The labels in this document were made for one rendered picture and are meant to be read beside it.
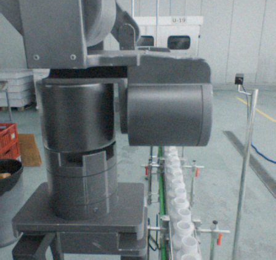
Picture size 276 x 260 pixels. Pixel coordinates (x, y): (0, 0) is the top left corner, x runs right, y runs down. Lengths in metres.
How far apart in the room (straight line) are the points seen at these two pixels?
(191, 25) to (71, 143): 4.85
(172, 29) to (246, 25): 6.26
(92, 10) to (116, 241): 0.16
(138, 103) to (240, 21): 10.75
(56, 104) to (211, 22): 10.52
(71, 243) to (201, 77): 0.15
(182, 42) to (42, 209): 4.79
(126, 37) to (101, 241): 0.47
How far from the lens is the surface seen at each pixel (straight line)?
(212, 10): 10.71
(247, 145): 1.74
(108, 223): 0.21
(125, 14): 0.62
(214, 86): 10.78
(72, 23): 0.17
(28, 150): 3.94
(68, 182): 0.21
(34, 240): 0.26
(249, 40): 10.99
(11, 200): 2.47
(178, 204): 0.85
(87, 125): 0.19
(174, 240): 0.78
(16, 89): 7.51
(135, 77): 0.18
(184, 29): 4.97
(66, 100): 0.18
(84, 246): 0.23
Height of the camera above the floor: 1.62
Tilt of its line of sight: 17 degrees down
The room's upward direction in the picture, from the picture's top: straight up
